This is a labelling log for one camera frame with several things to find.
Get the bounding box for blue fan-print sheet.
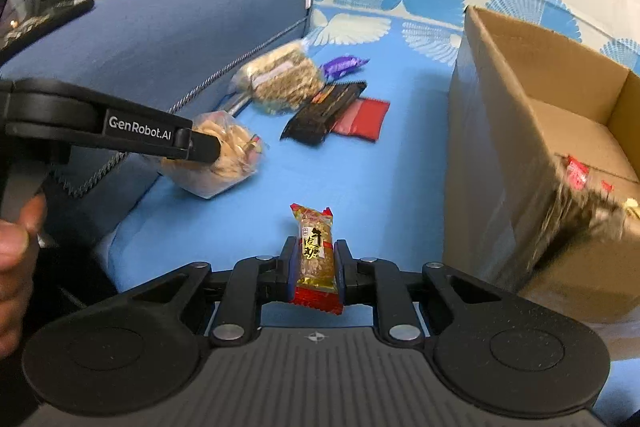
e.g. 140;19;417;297
92;0;640;427

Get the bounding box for black snack bar packet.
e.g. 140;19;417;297
279;80;369;148

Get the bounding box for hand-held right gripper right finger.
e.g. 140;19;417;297
334;239;506;344

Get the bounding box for cardboard box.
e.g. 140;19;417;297
442;5;640;326

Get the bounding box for clear pack of granola bars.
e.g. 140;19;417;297
247;59;328;116

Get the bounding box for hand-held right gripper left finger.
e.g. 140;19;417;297
120;236;298;348

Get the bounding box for black smartphone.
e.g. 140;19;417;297
0;0;96;58

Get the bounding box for clear bag of crackers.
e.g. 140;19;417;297
160;111;269;200

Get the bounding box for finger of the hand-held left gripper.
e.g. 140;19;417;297
172;127;223;165

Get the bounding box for purple candy wrapper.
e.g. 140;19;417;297
321;55;371;82

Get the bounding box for pale oat bar packet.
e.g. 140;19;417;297
231;40;309;88

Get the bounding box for red snack packet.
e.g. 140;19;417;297
330;97;391;142

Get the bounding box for small beef snack packet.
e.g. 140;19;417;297
287;202;345;315

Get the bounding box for person's left hand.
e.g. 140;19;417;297
0;194;49;360

